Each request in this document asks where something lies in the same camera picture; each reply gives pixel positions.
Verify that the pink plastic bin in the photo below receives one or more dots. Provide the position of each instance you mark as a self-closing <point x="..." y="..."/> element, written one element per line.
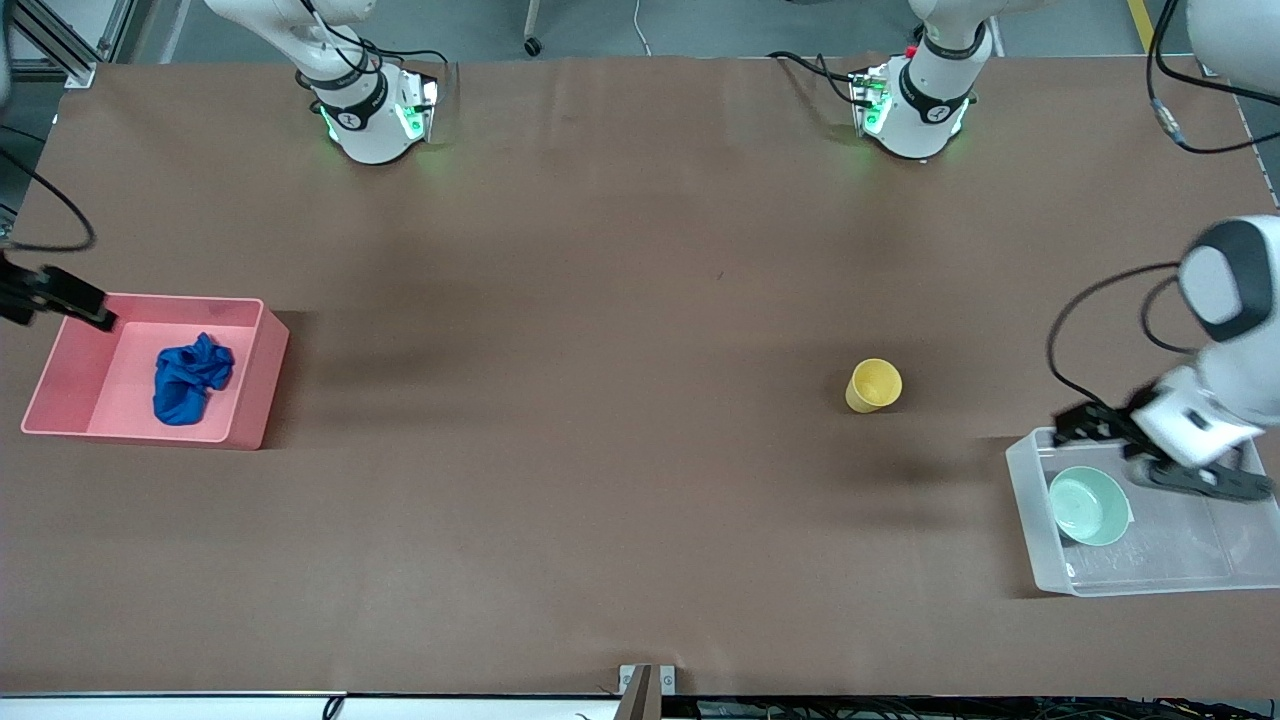
<point x="120" y="400"/>

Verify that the blue cloth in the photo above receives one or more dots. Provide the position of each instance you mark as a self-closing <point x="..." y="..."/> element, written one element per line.
<point x="185" y="385"/>

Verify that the aluminium frame profile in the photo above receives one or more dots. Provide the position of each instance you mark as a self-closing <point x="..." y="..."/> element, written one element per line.
<point x="55" y="45"/>

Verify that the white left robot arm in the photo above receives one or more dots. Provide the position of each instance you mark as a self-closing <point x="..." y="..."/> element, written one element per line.
<point x="1230" y="390"/>

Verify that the brown table cover sheet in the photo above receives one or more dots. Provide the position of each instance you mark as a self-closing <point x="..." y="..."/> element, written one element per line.
<point x="640" y="470"/>

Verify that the mint green bowl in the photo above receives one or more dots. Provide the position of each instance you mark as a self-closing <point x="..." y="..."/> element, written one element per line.
<point x="1090" y="508"/>

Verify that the clear plastic storage box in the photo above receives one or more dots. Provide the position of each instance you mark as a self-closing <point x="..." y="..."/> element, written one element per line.
<point x="1180" y="560"/>

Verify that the yellow plastic cup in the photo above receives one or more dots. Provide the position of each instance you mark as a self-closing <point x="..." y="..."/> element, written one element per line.
<point x="873" y="385"/>

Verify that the black caster wheel leg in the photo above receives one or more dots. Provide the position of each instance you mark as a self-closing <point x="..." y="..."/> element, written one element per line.
<point x="533" y="44"/>

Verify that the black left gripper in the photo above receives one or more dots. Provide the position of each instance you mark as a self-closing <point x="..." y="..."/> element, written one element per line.
<point x="1117" y="421"/>

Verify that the metal table edge bracket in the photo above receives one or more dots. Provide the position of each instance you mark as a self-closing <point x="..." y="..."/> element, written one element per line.
<point x="645" y="685"/>

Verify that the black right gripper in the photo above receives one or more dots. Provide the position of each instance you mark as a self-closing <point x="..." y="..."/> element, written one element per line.
<point x="30" y="289"/>

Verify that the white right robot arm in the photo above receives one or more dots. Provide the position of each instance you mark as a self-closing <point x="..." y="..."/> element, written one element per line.
<point x="365" y="125"/>

